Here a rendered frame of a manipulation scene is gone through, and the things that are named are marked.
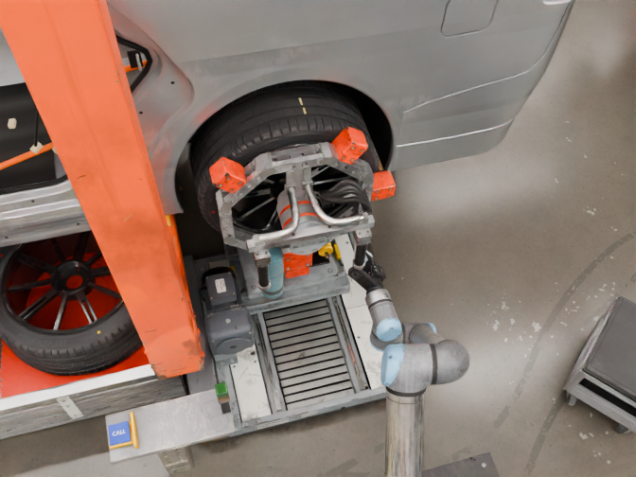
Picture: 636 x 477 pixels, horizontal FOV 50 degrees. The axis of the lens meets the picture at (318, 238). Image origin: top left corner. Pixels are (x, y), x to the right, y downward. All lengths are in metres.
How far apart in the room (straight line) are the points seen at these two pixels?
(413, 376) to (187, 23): 1.14
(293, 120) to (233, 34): 0.39
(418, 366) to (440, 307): 1.30
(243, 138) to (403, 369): 0.88
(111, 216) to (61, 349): 1.10
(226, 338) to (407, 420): 0.93
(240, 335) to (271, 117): 0.89
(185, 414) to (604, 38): 3.41
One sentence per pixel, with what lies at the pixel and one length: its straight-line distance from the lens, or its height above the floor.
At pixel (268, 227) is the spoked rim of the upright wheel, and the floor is 0.63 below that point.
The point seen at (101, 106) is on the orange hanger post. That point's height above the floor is 1.86.
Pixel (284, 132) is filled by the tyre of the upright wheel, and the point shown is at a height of 1.17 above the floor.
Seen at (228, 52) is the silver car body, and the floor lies 1.47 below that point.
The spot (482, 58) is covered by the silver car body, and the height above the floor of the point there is 1.28.
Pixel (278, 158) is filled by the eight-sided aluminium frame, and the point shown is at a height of 1.10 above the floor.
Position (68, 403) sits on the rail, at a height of 0.33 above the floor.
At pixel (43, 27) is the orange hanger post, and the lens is 1.24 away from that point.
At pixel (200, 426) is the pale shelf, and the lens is 2.50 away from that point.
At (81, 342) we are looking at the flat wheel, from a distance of 2.64.
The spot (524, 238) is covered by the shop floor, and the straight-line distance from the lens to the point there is 3.54.
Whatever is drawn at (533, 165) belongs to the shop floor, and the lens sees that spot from 3.83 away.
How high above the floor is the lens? 2.81
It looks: 57 degrees down
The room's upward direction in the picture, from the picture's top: 3 degrees clockwise
